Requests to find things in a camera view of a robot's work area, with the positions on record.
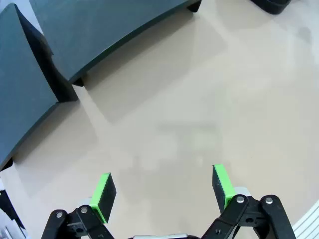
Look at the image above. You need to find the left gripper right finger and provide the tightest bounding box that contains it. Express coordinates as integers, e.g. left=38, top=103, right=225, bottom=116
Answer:
left=200, top=164, right=297, bottom=239

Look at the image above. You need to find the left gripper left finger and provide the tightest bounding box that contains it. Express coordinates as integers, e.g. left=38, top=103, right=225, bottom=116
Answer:
left=42, top=172, right=118, bottom=239

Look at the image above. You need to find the black leather shoe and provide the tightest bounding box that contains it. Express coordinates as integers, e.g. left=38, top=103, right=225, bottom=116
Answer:
left=249, top=0, right=291, bottom=15

